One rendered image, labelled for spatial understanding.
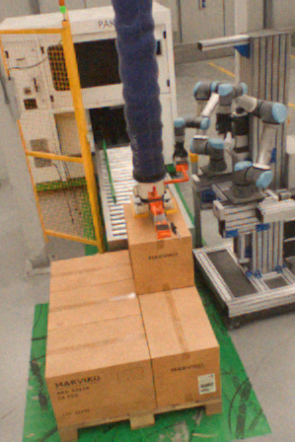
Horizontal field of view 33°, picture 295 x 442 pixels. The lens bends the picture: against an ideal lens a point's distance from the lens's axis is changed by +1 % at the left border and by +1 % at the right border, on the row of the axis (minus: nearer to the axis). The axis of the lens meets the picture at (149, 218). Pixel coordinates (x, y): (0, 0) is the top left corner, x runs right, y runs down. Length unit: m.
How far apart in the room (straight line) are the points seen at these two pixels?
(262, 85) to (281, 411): 2.06
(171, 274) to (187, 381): 0.69
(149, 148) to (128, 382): 1.41
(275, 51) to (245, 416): 2.29
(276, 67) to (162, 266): 1.49
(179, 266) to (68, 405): 1.09
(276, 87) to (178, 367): 1.89
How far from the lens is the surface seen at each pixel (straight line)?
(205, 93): 3.82
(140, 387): 3.08
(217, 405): 3.31
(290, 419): 3.37
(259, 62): 3.39
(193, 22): 12.93
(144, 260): 3.25
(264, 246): 3.95
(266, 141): 3.27
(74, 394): 3.07
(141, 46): 2.95
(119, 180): 5.10
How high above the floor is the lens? 2.59
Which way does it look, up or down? 28 degrees down
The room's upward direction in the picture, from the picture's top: 6 degrees counter-clockwise
